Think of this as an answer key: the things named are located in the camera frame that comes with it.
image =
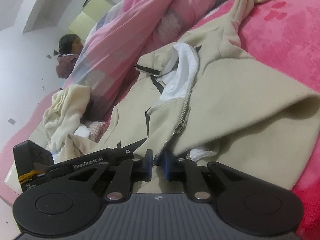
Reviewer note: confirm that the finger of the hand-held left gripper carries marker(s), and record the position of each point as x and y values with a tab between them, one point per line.
132	147

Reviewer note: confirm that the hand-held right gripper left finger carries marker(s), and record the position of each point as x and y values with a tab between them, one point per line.
149	163

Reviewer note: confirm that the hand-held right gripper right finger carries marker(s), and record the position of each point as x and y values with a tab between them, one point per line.
166	166

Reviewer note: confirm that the beige zip hoodie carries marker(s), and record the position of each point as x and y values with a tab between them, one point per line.
237	100

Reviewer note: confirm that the pink checked cloth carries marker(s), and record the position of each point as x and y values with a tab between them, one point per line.
96	130

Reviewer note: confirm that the cream knit sweater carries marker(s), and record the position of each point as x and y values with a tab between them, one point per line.
65	110

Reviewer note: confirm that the pink floral duvet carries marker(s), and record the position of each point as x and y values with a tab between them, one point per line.
140	30

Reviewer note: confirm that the pale yellow wardrobe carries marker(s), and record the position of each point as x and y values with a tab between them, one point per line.
95	17

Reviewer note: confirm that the dark bundle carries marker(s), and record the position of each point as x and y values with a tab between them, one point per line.
87	0

